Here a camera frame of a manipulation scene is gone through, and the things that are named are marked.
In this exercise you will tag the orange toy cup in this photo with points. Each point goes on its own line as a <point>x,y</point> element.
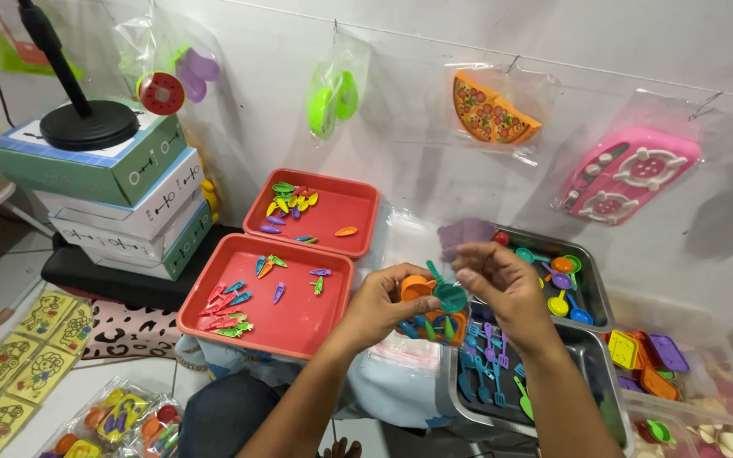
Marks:
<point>416,288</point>

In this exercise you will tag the clear bin of toy plates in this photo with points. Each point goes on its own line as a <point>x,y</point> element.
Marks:
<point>716,356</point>

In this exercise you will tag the bagged pink toy stove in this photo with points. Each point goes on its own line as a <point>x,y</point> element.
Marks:
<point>634,175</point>

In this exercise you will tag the purple toy ladle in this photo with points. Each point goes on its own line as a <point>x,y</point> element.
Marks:
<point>560,280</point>

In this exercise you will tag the red plastic tray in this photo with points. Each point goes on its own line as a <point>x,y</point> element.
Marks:
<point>290,318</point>
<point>341,207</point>

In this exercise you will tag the single orange toy carrot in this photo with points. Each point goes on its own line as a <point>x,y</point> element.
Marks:
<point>345,231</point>

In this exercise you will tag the green toy spatula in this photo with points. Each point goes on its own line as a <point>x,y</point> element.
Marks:
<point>524,401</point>

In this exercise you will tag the stack of clear plastic bags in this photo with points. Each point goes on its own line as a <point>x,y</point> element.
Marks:
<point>404,356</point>

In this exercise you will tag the blue toy ladle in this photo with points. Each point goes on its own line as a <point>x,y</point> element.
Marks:
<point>581,315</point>

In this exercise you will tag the leopard print cloth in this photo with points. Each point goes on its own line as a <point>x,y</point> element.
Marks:
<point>128,331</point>

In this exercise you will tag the black round-base stand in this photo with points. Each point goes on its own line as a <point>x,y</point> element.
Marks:
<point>90,124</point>

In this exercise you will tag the packed toy set bag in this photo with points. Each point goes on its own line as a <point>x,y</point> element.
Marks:
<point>160,429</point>
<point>118,413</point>
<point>70,445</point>

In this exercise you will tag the bagged watermelon and purple toy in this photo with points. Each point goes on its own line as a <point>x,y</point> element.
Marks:
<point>163,89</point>

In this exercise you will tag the red toy ball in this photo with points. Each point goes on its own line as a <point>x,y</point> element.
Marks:
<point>501,238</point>

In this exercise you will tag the person's toes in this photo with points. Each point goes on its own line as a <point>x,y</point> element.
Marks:
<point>343,449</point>

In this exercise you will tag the bagged green and orange toy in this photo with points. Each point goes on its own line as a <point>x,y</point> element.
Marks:
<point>10,51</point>

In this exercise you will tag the clear bin of toy pieces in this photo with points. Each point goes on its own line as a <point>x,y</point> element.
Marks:
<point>723,439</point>

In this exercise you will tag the bagged toy pizza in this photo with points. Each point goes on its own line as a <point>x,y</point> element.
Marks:
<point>494,114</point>

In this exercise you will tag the green and blue box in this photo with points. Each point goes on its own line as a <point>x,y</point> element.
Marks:
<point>125,172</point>

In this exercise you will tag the pile of mixed toy vegetables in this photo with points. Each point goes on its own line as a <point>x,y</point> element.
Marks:
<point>287,202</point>

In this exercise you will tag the white box with green side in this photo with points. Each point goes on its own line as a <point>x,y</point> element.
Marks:
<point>150,240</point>
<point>185,264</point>

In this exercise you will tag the purple toy piece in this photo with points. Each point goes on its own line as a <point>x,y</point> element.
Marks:
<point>465,232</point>

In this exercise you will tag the scatter of small toy carrots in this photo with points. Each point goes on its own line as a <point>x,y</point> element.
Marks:
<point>226,315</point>

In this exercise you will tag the steel tray with cutlery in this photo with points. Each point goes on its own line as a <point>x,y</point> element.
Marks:
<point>570,375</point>

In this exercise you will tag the black cushion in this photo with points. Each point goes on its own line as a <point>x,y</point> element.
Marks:
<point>118,280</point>

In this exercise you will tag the person's left hand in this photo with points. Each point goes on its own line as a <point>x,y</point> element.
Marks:
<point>370,308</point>

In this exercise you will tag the rows of yellow picture cards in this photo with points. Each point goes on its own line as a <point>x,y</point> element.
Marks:
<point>23,369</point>

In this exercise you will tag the person's dark trouser leg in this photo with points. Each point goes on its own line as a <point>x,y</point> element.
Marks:
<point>226,413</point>

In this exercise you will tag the yellow toy ladle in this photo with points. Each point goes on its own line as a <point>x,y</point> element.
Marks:
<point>557,306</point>

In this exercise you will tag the yellow toy figure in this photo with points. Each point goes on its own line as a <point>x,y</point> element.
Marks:
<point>210,197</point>

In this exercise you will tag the green toy ladle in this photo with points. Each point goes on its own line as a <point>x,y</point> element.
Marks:
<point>574,264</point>

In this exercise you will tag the teal toy ladle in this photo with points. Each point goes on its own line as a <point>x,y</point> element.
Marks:
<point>450,296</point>
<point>524,256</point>

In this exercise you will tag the pile of toy cutlery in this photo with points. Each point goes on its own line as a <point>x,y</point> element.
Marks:
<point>484,362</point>

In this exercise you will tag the person's right hand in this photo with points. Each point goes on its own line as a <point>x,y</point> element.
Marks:
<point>513,292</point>

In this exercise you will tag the orange toy plate with utensils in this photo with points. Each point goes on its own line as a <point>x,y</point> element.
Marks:
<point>438,329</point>

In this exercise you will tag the steel tray with ladles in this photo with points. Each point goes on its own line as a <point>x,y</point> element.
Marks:
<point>595,289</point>

